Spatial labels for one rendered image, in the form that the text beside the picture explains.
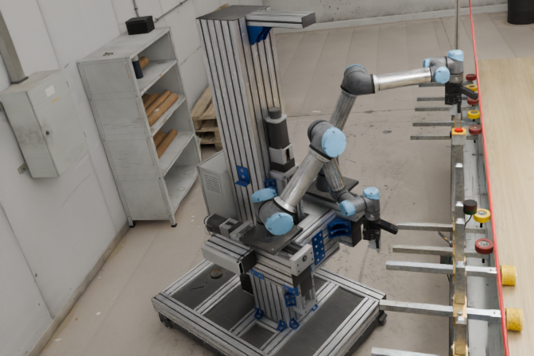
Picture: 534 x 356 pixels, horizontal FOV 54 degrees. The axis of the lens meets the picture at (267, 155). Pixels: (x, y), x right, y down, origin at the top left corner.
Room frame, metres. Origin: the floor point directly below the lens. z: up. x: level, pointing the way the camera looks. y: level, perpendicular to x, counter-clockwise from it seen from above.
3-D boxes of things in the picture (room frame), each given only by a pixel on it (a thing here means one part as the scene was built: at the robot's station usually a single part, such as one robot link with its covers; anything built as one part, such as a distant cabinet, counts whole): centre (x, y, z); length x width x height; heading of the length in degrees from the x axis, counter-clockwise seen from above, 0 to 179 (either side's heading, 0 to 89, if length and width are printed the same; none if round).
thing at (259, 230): (2.10, 0.04, 1.09); 0.15 x 0.15 x 0.10
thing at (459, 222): (1.76, -0.74, 0.94); 0.03 x 0.03 x 0.48; 68
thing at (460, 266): (1.53, -0.65, 0.92); 0.03 x 0.03 x 0.48; 68
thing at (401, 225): (2.22, -0.83, 0.80); 0.43 x 0.03 x 0.04; 68
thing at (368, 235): (2.10, -0.45, 0.97); 0.09 x 0.08 x 0.12; 68
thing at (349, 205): (2.09, -0.35, 1.12); 0.11 x 0.11 x 0.08; 16
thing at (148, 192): (4.40, 0.99, 0.78); 0.90 x 0.45 x 1.55; 164
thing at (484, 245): (1.91, -0.92, 0.85); 0.08 x 0.08 x 0.11
